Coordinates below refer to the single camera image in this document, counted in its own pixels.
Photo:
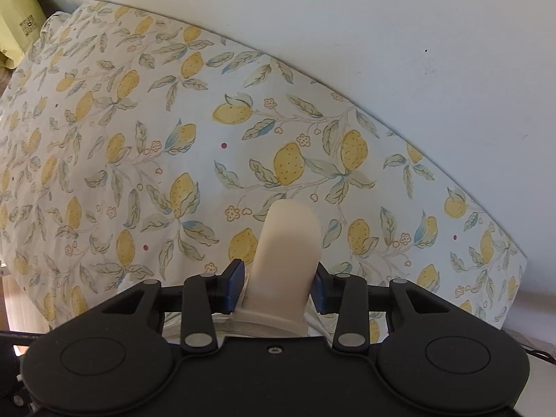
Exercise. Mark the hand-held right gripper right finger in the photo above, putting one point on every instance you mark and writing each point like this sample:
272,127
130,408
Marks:
320,291

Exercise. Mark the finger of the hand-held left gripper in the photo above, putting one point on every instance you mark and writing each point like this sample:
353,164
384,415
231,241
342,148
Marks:
13,382

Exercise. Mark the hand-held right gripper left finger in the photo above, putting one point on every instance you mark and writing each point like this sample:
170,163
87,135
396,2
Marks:
234,284

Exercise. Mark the cream plastic lid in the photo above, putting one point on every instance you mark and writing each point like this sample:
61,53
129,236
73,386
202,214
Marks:
282,252

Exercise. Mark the lemon print tablecloth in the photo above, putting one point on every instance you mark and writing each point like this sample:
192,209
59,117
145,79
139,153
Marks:
260,139

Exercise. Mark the pale green cardboard box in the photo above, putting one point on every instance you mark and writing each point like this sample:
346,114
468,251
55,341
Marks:
19,21

